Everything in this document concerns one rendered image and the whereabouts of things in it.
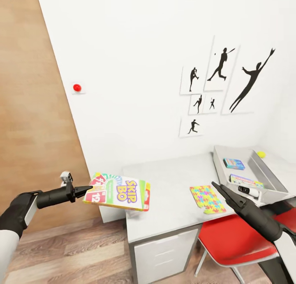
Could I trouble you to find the tennis ball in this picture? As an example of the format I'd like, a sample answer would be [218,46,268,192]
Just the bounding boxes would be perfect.
[257,151,266,158]

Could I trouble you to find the jigsaw puzzle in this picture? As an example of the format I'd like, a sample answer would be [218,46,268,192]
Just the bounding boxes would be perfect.
[190,185,227,214]

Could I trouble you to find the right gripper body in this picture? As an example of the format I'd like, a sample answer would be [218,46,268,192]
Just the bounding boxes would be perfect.
[227,199,269,229]

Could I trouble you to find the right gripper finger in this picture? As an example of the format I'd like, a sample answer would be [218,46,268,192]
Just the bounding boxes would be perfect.
[211,181,234,207]
[219,184,249,208]

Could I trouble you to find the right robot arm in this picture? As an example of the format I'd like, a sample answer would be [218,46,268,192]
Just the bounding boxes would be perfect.
[211,181,296,284]

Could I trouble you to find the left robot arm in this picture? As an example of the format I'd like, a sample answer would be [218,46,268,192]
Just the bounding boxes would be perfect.
[0,171,93,284]

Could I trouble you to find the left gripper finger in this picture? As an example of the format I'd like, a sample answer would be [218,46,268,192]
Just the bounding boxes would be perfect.
[76,191,87,198]
[73,185,93,198]

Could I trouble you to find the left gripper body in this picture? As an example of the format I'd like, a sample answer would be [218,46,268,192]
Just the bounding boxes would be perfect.
[49,182,76,206]

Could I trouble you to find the board game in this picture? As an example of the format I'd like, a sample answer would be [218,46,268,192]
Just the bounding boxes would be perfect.
[224,158,245,170]
[83,172,151,212]
[230,174,264,189]

